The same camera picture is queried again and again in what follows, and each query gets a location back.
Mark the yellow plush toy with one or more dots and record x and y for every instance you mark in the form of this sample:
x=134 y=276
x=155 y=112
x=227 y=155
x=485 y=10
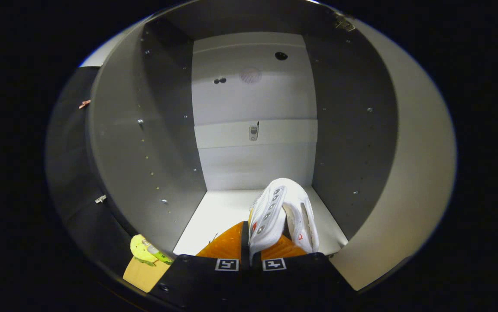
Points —
x=138 y=249

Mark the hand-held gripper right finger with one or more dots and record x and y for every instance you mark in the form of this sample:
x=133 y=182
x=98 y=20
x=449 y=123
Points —
x=305 y=277

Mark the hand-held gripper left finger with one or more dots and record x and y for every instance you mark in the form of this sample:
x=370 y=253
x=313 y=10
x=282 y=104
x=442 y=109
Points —
x=245 y=247

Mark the green drink bottle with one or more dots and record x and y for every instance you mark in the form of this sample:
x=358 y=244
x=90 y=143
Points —
x=162 y=257

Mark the wooden clothes peg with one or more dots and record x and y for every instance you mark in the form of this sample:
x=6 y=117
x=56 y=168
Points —
x=85 y=104

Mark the dark grey shoe cabinet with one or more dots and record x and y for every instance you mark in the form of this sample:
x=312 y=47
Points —
x=353 y=130

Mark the metal door hinge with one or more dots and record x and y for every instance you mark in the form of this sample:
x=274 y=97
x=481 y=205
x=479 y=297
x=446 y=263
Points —
x=345 y=22

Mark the white shoe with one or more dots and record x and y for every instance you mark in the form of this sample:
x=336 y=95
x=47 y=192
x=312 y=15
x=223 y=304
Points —
x=275 y=208

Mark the white clothes peg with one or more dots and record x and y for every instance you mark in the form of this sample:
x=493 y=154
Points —
x=100 y=199

